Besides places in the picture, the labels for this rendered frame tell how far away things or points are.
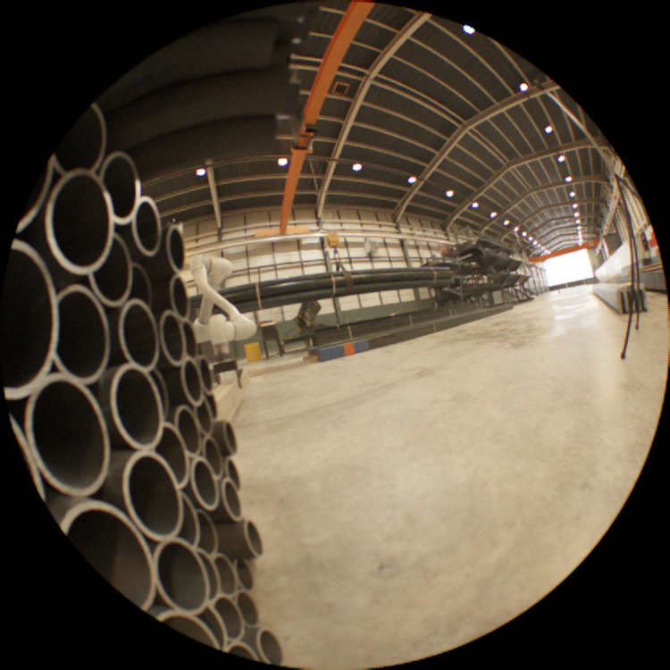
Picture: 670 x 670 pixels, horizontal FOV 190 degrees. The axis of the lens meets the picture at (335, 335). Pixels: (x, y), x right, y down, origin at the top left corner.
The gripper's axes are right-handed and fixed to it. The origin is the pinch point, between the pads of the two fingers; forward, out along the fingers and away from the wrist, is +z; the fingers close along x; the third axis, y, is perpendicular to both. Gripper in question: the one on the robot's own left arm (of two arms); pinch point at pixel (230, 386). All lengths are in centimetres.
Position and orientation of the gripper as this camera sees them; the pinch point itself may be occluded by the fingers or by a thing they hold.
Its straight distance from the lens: 112.1
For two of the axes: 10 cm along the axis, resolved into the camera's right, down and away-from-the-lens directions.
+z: 2.0, 9.8, 0.1
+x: -9.3, 1.9, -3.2
